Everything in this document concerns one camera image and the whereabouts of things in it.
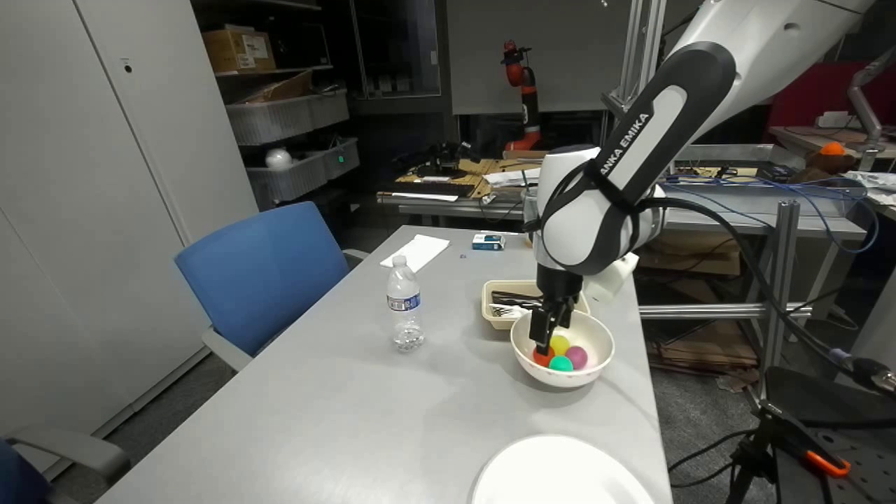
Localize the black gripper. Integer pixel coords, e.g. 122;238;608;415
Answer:
528;263;591;343

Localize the cream round bowl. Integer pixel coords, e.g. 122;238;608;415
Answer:
508;308;620;392

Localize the white round plate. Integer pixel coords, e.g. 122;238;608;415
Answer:
468;430;658;504

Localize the black plastic fork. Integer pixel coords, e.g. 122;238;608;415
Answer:
491;287;547;311

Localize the beige cutlery tray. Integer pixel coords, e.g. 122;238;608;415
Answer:
480;275;598;335

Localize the small blue white box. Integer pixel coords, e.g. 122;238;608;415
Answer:
468;228;508;254

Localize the clear plastic water bottle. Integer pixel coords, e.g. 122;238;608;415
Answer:
385;251;430;356

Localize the white paper sheet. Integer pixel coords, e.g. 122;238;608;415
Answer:
378;233;454;276

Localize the black tripod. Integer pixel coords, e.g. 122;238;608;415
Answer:
724;387;844;504

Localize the red and black device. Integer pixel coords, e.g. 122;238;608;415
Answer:
500;38;547;154

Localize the grey storage bin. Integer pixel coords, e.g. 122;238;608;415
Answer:
245;133;364;210
225;84;354;147

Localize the blue office chair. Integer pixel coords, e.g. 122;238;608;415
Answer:
172;198;354;375

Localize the brown cardboard box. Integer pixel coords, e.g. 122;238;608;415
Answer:
202;21;280;77

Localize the white metal cabinet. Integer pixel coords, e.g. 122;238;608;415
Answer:
0;0;262;445

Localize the grey armrest chair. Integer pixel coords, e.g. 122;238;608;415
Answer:
0;426;136;504

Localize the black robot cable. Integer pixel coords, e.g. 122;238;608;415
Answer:
643;191;896;395

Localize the aluminium frame table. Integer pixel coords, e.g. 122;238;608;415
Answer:
640;136;881;380

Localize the orange handled clamp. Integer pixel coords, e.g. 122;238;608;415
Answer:
770;408;855;480

